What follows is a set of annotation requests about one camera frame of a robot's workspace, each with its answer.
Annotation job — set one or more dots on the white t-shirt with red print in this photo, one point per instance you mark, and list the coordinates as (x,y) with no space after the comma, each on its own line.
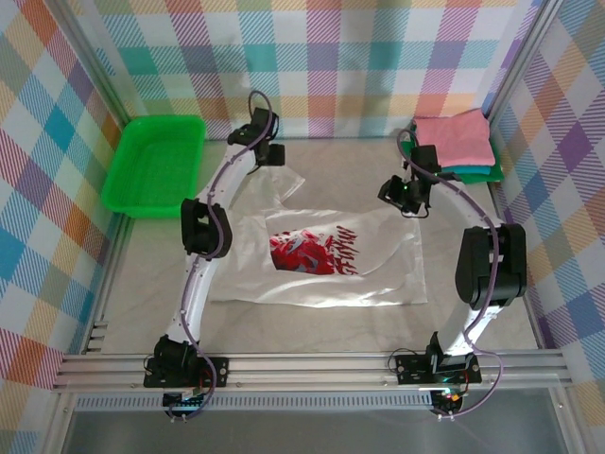
(378,265)

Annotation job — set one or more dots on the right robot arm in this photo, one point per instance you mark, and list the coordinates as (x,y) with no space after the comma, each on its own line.
(477,265)

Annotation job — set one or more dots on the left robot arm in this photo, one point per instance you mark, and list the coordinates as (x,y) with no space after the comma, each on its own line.
(189,302)

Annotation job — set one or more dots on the teal folded t-shirt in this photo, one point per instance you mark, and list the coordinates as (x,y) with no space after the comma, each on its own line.
(465,169)

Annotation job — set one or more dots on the pink folded t-shirt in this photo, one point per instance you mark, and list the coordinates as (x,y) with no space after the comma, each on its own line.
(463,137)

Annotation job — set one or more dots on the green plastic basket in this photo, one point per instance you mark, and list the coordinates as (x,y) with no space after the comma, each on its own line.
(151,165)

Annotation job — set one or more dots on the aluminium frame post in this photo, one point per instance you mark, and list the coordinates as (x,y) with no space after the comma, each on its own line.
(520,61)
(101,71)

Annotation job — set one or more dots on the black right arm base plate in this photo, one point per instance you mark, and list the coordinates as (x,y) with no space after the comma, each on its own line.
(411,369)

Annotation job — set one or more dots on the aluminium mounting rail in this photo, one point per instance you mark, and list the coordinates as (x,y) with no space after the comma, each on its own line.
(307,371)

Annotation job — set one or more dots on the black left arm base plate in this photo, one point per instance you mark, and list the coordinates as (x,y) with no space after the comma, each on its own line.
(217,371)

